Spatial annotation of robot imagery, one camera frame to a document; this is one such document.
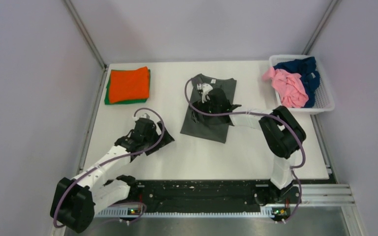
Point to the aluminium frame rail left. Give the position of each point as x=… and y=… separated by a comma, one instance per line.
x=99, y=82

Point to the green folded t shirt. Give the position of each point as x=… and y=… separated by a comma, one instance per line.
x=107, y=97

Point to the aluminium frame rail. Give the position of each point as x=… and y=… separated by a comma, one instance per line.
x=99, y=82
x=329, y=12

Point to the aluminium frame rail right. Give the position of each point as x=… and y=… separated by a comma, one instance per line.
x=329, y=12

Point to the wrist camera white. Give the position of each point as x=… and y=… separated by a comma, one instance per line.
x=145, y=116
x=204, y=88

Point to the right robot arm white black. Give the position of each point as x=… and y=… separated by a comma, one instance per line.
x=283, y=134

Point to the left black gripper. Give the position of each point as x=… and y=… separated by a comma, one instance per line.
x=166, y=139

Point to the white slotted cable duct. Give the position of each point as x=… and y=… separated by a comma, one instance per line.
x=130, y=212

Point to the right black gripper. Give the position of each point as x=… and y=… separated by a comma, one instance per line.
x=201, y=106

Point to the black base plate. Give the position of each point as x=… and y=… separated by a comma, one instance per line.
x=211, y=196

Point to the navy blue t shirt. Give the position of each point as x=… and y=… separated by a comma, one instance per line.
x=310, y=77

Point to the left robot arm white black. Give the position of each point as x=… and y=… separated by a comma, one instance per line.
x=79, y=199

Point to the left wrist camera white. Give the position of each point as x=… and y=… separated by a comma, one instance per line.
x=145, y=116

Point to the orange folded t shirt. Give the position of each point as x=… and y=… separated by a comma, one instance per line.
x=129, y=84

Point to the grey t shirt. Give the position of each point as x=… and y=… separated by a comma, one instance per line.
x=211, y=129

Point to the white plastic basket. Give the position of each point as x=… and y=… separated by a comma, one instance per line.
x=324, y=101

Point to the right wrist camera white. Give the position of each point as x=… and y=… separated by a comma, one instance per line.
x=204, y=88

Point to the pink t shirt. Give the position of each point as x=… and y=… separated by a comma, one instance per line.
x=288, y=85

